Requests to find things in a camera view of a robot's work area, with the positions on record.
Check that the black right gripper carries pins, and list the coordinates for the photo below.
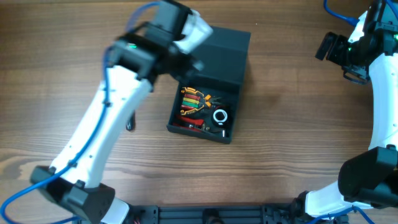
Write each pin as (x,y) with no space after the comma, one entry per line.
(325,45)

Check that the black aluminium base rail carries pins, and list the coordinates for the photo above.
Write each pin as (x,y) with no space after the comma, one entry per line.
(246,214)

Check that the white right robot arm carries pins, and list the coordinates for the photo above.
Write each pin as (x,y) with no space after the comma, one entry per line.
(369,180)

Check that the black round tape measure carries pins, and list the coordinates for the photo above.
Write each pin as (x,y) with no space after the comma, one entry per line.
(221,116)

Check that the orange black multicolour tool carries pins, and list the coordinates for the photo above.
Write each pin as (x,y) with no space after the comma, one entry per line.
(194,101)

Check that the black storage box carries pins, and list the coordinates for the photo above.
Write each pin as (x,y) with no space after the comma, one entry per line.
(224,56)

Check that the black red handled screwdriver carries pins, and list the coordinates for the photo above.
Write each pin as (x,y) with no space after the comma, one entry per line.
(131,123)

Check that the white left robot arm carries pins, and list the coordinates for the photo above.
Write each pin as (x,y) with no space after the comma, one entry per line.
(131,64)

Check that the red handled pliers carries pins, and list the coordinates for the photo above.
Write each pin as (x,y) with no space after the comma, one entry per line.
(197,125)

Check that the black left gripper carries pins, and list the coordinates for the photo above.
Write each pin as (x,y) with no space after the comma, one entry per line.
(185,66)

